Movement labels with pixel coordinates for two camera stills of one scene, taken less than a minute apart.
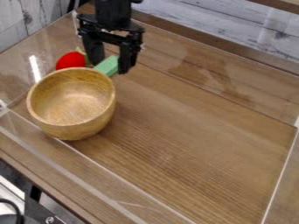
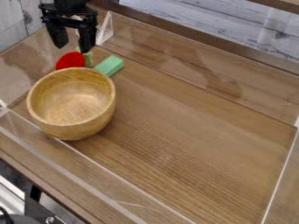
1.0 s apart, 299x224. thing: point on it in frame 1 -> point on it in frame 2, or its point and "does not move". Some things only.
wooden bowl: [69, 102] does not move
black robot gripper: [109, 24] -> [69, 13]
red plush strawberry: [69, 59] does not move
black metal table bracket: [36, 213] does not move
